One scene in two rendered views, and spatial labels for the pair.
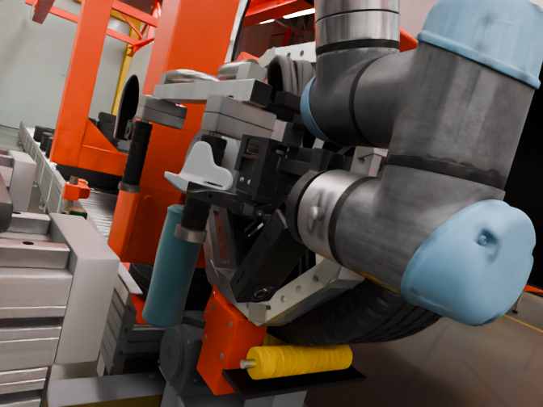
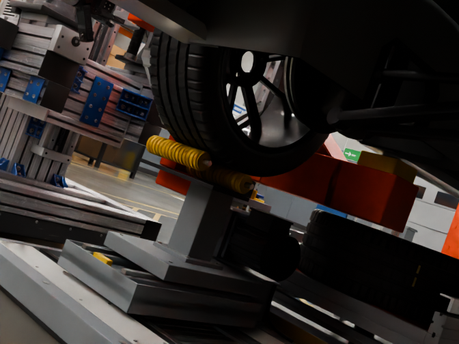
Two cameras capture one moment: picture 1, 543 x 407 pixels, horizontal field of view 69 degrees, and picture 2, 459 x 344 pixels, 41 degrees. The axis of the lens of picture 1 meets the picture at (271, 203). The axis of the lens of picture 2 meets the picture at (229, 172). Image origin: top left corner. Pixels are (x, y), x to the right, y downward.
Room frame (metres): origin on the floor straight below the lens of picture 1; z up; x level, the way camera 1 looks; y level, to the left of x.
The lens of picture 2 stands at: (0.64, -1.98, 0.48)
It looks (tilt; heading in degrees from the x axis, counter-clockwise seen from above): 1 degrees up; 80
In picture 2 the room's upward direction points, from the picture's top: 20 degrees clockwise
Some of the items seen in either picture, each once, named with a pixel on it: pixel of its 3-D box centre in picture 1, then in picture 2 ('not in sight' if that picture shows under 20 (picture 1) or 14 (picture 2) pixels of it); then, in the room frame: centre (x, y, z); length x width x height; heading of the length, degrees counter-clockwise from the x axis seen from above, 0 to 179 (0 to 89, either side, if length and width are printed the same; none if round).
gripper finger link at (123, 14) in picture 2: not in sight; (127, 16); (0.50, -0.01, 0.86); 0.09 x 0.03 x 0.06; 0
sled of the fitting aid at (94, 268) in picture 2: not in sight; (162, 284); (0.88, -0.16, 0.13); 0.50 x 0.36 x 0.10; 36
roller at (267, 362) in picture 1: (302, 358); (177, 152); (0.79, -0.14, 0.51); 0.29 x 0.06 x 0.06; 126
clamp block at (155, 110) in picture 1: (162, 111); not in sight; (0.84, 0.27, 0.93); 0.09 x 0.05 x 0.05; 126
